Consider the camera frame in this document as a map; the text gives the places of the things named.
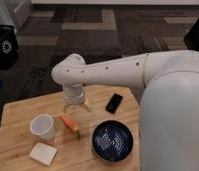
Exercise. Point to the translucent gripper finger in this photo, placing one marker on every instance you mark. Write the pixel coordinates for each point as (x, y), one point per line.
(66, 108)
(86, 106)

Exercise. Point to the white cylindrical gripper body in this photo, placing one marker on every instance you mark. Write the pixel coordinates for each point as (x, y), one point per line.
(74, 95)

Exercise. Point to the orange pepper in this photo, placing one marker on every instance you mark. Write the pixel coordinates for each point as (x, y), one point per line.
(71, 125)

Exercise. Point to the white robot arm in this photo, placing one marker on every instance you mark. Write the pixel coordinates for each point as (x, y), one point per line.
(169, 105)

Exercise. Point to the black smartphone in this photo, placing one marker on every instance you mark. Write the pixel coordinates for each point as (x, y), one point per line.
(114, 103)

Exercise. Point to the translucent white plastic cup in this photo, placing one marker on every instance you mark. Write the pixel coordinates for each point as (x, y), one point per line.
(43, 126)

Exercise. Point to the dark blue patterned bowl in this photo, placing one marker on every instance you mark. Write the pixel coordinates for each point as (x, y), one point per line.
(112, 140)

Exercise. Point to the white sponge block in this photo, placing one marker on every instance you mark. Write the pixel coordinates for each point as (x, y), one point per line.
(43, 153)

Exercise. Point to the black recycling bin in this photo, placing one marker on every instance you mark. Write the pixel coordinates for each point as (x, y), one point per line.
(8, 47)

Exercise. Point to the black office chair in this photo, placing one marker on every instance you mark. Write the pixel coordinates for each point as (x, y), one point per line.
(191, 39)

